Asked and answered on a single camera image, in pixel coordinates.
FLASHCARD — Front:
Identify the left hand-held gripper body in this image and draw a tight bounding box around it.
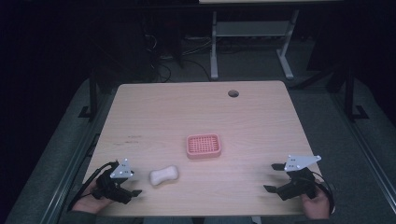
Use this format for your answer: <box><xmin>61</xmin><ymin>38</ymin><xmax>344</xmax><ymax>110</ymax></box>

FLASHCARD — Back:
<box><xmin>92</xmin><ymin>158</ymin><xmax>135</xmax><ymax>205</ymax></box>

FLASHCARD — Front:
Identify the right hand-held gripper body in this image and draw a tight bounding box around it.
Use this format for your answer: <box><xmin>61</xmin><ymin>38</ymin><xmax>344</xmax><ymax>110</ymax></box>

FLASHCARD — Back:
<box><xmin>276</xmin><ymin>154</ymin><xmax>323</xmax><ymax>202</ymax></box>

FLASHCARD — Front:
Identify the person's right hand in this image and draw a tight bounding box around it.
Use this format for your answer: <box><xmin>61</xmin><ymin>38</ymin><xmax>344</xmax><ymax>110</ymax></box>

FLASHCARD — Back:
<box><xmin>300</xmin><ymin>186</ymin><xmax>332</xmax><ymax>220</ymax></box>

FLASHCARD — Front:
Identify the person's left hand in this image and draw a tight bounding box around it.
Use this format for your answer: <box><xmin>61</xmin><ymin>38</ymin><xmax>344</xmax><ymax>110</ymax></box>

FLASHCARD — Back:
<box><xmin>72</xmin><ymin>181</ymin><xmax>114</xmax><ymax>216</ymax></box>

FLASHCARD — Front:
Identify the white bone-shaped soap bar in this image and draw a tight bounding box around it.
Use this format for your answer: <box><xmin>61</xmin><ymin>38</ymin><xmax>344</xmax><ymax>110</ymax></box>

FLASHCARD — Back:
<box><xmin>148</xmin><ymin>164</ymin><xmax>180</xmax><ymax>188</ymax></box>

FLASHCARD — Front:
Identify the pink soap dish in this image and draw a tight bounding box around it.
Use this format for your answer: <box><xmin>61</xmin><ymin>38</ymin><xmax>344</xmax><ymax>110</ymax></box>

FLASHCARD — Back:
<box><xmin>185</xmin><ymin>133</ymin><xmax>222</xmax><ymax>161</ymax></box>

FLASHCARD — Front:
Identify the black metal stand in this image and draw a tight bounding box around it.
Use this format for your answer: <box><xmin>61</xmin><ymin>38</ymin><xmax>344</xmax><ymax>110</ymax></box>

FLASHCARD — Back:
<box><xmin>78</xmin><ymin>66</ymin><xmax>102</xmax><ymax>122</ymax></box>
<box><xmin>342</xmin><ymin>63</ymin><xmax>371</xmax><ymax>123</ymax></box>

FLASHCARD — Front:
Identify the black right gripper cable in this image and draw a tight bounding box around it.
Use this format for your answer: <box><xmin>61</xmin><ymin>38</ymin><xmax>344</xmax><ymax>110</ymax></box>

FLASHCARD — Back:
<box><xmin>312</xmin><ymin>172</ymin><xmax>337</xmax><ymax>217</ymax></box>

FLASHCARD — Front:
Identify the grey metal floor rail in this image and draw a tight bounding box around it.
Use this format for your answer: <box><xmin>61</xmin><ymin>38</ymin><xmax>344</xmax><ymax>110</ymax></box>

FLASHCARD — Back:
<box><xmin>38</xmin><ymin>88</ymin><xmax>118</xmax><ymax>224</ymax></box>
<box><xmin>328</xmin><ymin>91</ymin><xmax>396</xmax><ymax>216</ymax></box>

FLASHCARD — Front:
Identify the white metal desk frame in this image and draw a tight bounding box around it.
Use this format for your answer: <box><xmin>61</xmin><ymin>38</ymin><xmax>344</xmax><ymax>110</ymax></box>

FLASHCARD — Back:
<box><xmin>209</xmin><ymin>8</ymin><xmax>301</xmax><ymax>81</ymax></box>

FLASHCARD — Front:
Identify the bundle of floor cables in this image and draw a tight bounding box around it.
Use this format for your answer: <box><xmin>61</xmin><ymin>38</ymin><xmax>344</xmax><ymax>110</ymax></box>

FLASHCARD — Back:
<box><xmin>141</xmin><ymin>32</ymin><xmax>214</xmax><ymax>83</ymax></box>

